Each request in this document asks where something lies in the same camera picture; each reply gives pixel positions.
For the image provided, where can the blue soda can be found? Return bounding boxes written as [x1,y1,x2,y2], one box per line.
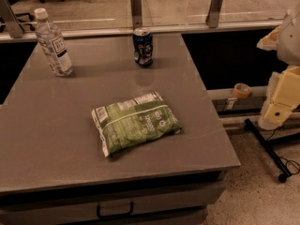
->
[133,28,153,68]

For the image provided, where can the black wheeled stand base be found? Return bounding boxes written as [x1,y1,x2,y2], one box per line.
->
[244,119,300,183]

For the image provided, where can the grey cabinet drawer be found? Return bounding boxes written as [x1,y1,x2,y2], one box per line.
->
[0,181,225,225]

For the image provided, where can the grey metal bracket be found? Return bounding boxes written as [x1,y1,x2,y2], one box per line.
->
[206,0,223,28]
[0,0,23,38]
[130,0,143,29]

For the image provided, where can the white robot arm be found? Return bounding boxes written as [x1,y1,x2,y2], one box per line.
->
[257,4,300,130]

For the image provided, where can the green jalapeno chip bag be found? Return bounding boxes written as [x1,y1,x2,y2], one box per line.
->
[91,91,182,157]

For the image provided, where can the grey metal bracket left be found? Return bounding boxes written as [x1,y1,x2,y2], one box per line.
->
[0,0,23,38]

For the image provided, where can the grey metal rail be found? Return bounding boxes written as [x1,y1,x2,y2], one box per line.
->
[0,19,284,43]

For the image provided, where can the clear plastic water bottle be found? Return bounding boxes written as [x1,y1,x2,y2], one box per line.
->
[35,8,73,77]

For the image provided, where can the grey metal bracket right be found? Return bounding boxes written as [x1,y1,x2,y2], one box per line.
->
[206,0,223,28]

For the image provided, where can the grey metal bracket middle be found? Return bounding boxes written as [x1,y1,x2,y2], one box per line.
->
[130,0,143,29]

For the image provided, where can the orange tape roll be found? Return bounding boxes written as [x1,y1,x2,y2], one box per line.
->
[233,83,251,98]

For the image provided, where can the black drawer handle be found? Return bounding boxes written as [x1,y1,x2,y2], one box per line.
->
[96,202,134,220]

